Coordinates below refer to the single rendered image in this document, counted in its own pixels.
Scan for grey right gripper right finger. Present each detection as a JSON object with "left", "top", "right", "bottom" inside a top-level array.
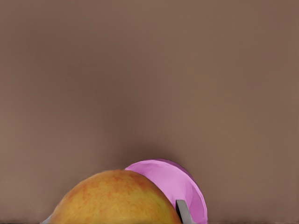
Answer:
[{"left": 175, "top": 199, "right": 194, "bottom": 224}]

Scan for orange-yellow apple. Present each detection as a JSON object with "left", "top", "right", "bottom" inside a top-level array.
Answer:
[{"left": 46, "top": 169, "right": 183, "bottom": 224}]

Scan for pink bowl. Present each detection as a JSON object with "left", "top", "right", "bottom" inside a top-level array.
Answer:
[{"left": 125, "top": 159, "right": 208, "bottom": 224}]

